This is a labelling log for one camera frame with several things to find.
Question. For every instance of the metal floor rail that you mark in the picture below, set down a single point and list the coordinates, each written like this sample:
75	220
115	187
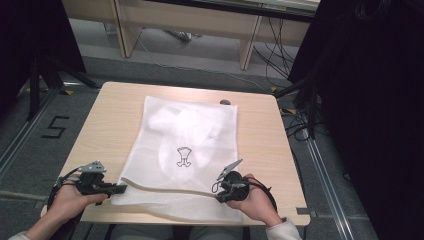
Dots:
23	133
328	186

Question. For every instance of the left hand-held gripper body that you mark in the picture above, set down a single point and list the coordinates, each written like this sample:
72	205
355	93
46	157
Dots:
90	181

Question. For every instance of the white mesh laundry bag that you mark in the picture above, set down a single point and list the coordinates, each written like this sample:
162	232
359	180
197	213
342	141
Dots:
180	186

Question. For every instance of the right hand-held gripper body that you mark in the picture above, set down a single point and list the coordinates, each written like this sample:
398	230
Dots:
238	188

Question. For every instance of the light wooden desk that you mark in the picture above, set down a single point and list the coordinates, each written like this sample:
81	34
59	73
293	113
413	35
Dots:
186	20

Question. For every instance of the person's right hand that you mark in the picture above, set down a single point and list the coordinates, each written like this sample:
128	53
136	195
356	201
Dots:
258	203

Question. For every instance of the white garment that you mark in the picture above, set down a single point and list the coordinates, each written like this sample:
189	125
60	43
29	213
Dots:
190	130

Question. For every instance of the person's left hand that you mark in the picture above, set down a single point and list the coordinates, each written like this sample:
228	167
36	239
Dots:
71	200

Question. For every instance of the grey tape strip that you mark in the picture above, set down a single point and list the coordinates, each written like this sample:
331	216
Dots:
303	211

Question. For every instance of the dark round table grommet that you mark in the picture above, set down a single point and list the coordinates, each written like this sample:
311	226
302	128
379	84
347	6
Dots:
225	102

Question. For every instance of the black metal stand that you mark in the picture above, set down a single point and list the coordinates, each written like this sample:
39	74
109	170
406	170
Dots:
311	106
34	90

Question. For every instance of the black curtain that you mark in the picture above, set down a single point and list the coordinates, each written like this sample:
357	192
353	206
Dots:
370	110
30	36

